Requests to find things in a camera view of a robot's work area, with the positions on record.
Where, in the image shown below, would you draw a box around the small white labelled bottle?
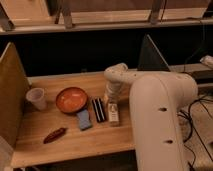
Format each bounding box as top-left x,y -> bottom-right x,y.
107,103 -> 119,126

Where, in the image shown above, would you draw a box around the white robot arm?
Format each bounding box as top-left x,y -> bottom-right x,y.
104,63 -> 198,171

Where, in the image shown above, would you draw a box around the black striped rectangular block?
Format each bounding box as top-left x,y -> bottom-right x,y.
92,98 -> 106,123

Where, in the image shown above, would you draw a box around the blue sponge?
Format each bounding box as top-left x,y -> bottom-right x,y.
77,110 -> 92,131

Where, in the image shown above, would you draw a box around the orange round bowl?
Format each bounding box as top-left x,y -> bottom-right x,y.
55,87 -> 88,114

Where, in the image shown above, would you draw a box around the dark red chili pepper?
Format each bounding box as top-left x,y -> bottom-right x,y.
43,128 -> 66,144

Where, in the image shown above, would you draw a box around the dark right side panel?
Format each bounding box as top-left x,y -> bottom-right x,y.
137,35 -> 169,71

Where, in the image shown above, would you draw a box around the translucent plastic cup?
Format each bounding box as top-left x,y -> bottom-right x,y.
26,88 -> 47,110

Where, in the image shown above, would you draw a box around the wooden left side panel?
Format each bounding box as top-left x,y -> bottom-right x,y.
0,42 -> 29,147

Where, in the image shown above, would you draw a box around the wooden background shelf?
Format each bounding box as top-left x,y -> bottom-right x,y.
0,0 -> 213,35

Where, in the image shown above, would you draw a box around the black floor cables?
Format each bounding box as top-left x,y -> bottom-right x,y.
178,94 -> 213,171

